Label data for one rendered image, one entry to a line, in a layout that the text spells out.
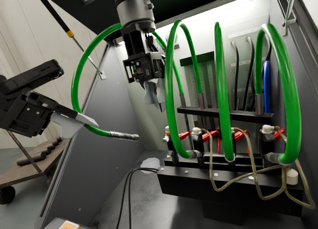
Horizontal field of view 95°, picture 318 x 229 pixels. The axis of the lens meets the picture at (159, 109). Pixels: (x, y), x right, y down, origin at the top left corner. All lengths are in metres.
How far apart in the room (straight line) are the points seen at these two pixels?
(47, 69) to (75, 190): 0.39
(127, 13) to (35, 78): 0.23
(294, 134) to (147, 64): 0.26
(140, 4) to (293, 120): 0.32
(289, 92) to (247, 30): 0.42
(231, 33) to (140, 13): 0.38
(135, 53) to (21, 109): 0.24
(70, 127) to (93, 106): 0.28
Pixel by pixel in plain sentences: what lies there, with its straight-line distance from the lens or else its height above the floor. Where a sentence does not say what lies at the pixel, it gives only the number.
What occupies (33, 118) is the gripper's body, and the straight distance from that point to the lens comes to 0.37.
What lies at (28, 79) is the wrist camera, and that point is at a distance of 0.39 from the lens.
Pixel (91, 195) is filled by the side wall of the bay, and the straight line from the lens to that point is 0.66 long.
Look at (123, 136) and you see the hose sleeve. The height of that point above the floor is 1.12.
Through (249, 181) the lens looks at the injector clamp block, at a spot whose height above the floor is 0.98.
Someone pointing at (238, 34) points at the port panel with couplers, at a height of 1.32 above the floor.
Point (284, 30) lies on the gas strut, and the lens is 0.51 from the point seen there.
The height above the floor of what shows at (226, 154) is 1.13.
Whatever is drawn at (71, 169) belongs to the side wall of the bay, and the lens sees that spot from 0.59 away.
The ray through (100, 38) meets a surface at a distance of 0.42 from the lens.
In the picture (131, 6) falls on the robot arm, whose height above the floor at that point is 1.41.
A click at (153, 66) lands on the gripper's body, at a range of 0.31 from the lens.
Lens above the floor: 1.29
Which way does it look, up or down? 17 degrees down
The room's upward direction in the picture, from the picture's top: 14 degrees counter-clockwise
